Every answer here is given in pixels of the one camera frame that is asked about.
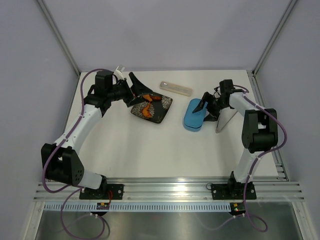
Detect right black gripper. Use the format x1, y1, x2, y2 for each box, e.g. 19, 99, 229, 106
193, 91, 228, 122

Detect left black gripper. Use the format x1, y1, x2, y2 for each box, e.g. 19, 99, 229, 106
107, 72, 153, 107

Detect metal tongs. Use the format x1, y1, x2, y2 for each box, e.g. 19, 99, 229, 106
215, 108, 238, 134

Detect blue lunch box lid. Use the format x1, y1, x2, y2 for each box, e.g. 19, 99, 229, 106
182, 98, 207, 126

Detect blue lunch box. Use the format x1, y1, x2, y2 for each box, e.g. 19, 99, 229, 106
183, 123, 203, 132

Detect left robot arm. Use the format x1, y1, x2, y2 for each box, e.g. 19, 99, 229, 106
41, 67, 153, 199

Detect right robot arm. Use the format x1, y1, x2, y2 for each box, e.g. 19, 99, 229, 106
192, 79, 278, 200

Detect fried chicken wing top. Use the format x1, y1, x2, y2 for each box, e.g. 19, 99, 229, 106
142, 94, 162, 102

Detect fried chicken piece lower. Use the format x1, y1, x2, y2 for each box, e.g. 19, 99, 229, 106
141, 102, 154, 119

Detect black floral square plate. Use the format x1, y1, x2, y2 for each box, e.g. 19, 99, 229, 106
130, 92, 173, 124

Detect right circuit board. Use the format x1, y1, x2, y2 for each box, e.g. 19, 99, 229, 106
230, 203, 246, 216

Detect circuit board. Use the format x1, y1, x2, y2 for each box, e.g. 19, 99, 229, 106
230, 203, 246, 216
96, 202, 110, 210

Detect left circuit board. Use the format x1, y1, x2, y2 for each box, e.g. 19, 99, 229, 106
96, 202, 110, 210

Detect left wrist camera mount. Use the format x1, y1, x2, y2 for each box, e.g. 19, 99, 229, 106
113, 65, 125, 80

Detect right side aluminium rail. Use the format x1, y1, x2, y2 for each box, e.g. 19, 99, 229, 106
246, 69, 291, 182

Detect aluminium rail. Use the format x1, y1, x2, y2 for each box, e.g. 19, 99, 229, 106
33, 176, 305, 202
246, 69, 291, 182

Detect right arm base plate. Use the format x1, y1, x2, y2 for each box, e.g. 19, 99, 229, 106
210, 182, 257, 201

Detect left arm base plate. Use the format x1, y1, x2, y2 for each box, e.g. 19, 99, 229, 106
79, 183, 125, 200

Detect white slotted cable duct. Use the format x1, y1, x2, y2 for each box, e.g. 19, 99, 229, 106
44, 202, 231, 213

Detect right aluminium frame post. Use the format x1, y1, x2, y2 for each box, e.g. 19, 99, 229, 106
252, 0, 299, 77

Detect aluminium frame post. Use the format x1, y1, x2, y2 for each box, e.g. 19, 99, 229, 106
252, 0, 299, 77
34, 0, 81, 77

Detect left aluminium frame post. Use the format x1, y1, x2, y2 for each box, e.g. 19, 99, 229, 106
34, 0, 81, 77

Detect aluminium rail front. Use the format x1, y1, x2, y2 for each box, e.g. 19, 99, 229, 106
33, 176, 305, 202

